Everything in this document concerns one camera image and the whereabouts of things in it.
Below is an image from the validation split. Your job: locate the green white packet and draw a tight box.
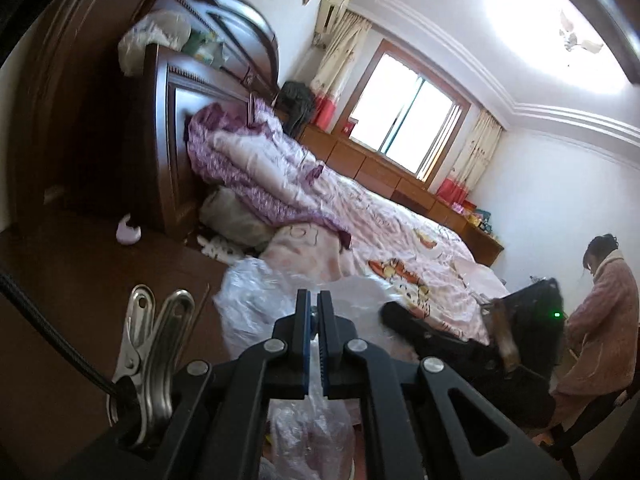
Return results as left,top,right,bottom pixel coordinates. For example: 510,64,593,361
181,27,231,68

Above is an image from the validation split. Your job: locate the pale pillow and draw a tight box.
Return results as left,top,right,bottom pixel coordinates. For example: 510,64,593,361
199,186,273,251

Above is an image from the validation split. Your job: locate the cream red curtain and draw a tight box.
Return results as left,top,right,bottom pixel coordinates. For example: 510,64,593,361
435,110,503,206
309,12,373,131

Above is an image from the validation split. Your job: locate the metal spring clip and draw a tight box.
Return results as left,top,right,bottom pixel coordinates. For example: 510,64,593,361
111,285,196,448

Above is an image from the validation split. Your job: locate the dark wooden headboard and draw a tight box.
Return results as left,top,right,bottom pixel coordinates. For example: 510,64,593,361
12,0,281,246

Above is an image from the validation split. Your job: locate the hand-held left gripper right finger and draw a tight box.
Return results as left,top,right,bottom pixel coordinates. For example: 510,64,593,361
318,290,573,480

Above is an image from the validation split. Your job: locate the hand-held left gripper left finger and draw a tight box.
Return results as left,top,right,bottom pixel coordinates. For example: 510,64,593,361
55,289,313,480

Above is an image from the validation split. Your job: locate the white patterned sheet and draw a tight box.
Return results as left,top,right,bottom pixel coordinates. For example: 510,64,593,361
195,232,246,263

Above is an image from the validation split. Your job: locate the translucent plastic bag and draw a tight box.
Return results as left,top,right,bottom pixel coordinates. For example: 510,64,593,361
212,257,416,480

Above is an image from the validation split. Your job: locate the long wooden cabinet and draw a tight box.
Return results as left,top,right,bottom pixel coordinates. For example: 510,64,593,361
297,122,506,268

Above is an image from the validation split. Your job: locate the pink printed quilt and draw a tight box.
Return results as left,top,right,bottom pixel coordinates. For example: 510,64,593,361
260,160,511,346

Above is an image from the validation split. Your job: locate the purple floral blanket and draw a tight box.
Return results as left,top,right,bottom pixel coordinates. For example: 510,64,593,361
185,100,353,251

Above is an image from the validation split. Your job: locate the dark wooden nightstand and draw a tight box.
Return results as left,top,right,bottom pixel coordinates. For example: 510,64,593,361
0,210,236,480

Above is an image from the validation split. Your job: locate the small lilac object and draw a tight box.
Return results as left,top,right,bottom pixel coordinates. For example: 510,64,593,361
116,214,142,245

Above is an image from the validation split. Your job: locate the white plastic bag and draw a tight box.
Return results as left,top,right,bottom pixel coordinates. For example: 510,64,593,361
117,9,193,77

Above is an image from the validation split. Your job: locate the window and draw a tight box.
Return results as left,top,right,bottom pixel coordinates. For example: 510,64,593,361
345,40,471,186

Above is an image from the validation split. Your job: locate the black braided cable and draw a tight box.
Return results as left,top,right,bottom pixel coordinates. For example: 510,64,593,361
0,267,118,398

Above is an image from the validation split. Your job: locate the wall air conditioner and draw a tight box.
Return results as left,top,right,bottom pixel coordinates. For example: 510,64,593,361
315,0,352,36

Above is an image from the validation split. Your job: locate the ceiling lamp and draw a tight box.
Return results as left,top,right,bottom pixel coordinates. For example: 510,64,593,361
557,10,606,56

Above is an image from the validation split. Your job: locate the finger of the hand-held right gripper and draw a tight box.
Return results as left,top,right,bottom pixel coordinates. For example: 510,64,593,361
379,300,492,377

